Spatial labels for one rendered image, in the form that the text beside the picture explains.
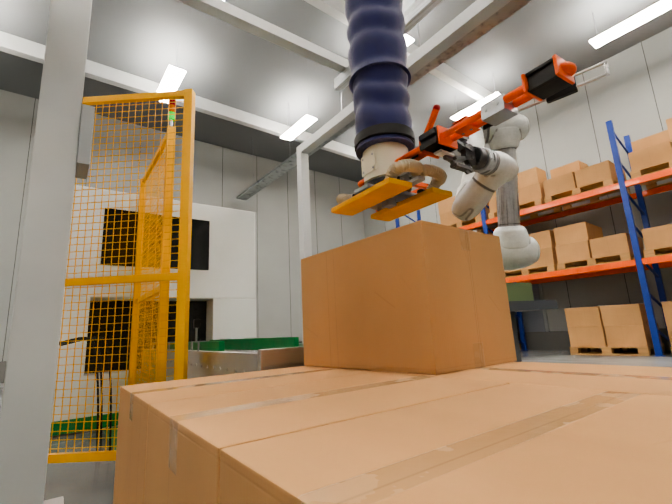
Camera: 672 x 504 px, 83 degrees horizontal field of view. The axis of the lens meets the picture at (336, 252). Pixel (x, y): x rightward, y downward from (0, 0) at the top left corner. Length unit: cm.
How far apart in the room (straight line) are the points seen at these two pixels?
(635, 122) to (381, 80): 903
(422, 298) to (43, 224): 163
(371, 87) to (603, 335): 751
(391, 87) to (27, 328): 170
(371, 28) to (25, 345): 183
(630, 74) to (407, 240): 984
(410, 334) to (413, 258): 20
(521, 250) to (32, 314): 214
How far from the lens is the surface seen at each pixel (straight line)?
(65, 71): 235
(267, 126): 1057
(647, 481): 40
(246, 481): 42
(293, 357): 150
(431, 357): 101
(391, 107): 145
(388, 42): 159
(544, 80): 108
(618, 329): 842
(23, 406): 200
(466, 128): 120
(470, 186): 154
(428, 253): 103
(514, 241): 197
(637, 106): 1040
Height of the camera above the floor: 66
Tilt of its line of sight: 12 degrees up
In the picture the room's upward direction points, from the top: 3 degrees counter-clockwise
